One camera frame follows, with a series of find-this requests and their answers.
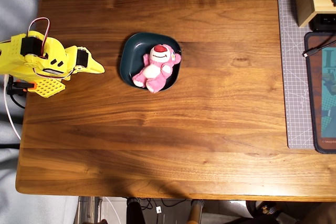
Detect yellow moving gripper finger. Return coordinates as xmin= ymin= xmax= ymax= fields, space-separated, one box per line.
xmin=88 ymin=51 xmax=106 ymax=71

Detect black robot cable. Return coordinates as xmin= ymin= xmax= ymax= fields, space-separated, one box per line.
xmin=6 ymin=77 xmax=26 ymax=109

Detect white power cable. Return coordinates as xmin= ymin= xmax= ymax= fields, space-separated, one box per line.
xmin=3 ymin=74 xmax=22 ymax=141

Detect grey cutting mat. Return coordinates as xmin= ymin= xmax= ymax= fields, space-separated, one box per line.
xmin=276 ymin=0 xmax=316 ymax=150

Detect yellow robot arm with base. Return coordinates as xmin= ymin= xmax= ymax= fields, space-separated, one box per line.
xmin=0 ymin=30 xmax=66 ymax=99

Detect thin black floor cables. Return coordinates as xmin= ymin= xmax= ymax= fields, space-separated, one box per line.
xmin=139 ymin=198 xmax=187 ymax=212

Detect dark green square dish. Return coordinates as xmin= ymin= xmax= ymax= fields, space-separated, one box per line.
xmin=120 ymin=32 xmax=182 ymax=91

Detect wooden post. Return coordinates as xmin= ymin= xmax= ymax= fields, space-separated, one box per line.
xmin=188 ymin=199 xmax=204 ymax=224

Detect small toy figure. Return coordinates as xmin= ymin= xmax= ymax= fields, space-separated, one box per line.
xmin=259 ymin=204 xmax=279 ymax=216

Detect red white servo cable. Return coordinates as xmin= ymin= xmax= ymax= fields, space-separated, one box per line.
xmin=34 ymin=66 xmax=78 ymax=81
xmin=27 ymin=17 xmax=51 ymax=60

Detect black electronic device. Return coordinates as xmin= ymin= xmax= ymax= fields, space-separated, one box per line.
xmin=309 ymin=13 xmax=336 ymax=32

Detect black USB cable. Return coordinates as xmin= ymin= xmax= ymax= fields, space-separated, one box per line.
xmin=302 ymin=39 xmax=336 ymax=58

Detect orange black table clamp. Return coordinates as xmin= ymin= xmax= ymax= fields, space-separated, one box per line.
xmin=6 ymin=76 xmax=37 ymax=96

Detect black post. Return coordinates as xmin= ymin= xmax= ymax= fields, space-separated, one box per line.
xmin=126 ymin=197 xmax=146 ymax=224

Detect dark printed mouse pad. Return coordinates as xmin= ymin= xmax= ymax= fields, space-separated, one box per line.
xmin=304 ymin=31 xmax=336 ymax=154

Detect pink strawberry bear plush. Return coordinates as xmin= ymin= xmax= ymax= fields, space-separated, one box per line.
xmin=132 ymin=44 xmax=182 ymax=94

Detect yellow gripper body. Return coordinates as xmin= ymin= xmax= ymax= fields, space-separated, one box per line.
xmin=43 ymin=38 xmax=91 ymax=81

